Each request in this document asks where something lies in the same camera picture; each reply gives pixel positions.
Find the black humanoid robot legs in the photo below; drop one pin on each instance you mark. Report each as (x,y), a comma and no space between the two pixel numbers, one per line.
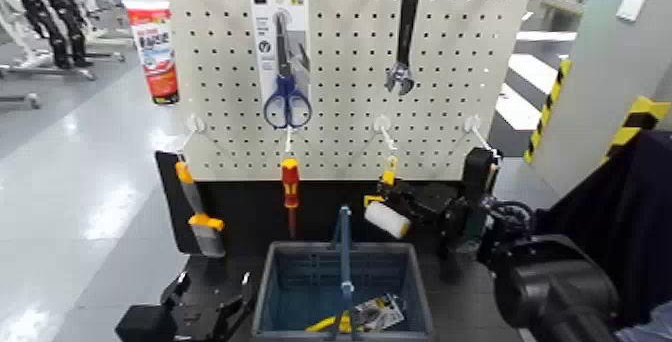
(58,13)

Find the blue crate with grey rim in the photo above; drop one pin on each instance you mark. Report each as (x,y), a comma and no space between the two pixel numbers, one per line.
(304,281)

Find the light blue fabric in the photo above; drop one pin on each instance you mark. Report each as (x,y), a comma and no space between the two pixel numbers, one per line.
(651,328)

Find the grey rolling stand base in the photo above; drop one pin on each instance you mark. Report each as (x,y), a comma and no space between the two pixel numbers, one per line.
(52,72)
(21,100)

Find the yellow black tool package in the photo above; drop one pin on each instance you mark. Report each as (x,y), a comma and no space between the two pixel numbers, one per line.
(380,312)

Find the navy blue garment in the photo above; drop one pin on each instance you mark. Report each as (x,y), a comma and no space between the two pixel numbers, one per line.
(630,207)

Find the blue scissors on card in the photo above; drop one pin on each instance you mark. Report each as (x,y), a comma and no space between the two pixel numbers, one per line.
(286,92)

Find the red white sealant tube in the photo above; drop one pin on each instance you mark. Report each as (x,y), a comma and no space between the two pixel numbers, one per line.
(155,50)

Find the yellow paint roller white sleeve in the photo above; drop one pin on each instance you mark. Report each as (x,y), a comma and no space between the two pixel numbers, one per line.
(388,220)

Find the black stand panel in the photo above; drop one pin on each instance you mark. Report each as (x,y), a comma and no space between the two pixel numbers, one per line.
(246,212)

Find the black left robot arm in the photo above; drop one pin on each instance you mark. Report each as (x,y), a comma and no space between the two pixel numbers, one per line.
(144,325)

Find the yellow black hazard tape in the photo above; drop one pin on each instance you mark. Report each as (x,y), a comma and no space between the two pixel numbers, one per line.
(638,121)
(548,108)

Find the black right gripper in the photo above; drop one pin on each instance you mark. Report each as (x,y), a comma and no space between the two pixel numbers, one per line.
(438,207)

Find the white round pegboard hook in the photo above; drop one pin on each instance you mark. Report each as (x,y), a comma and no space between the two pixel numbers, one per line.
(382,123)
(195,123)
(472,122)
(288,142)

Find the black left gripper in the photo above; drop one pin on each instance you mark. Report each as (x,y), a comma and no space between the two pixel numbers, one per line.
(207,307)

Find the white wall plate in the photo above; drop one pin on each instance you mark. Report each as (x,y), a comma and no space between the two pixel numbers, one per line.
(631,5)

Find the beige perforated pegboard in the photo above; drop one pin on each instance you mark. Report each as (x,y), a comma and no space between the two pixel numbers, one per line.
(346,139)

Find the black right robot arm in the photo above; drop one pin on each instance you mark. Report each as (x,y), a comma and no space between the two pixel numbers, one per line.
(556,286)

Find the yellow grey scraper tool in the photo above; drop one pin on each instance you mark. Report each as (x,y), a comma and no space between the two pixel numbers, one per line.
(204,223)

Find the red yellow screwdriver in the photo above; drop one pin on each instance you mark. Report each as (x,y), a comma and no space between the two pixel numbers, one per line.
(290,186)

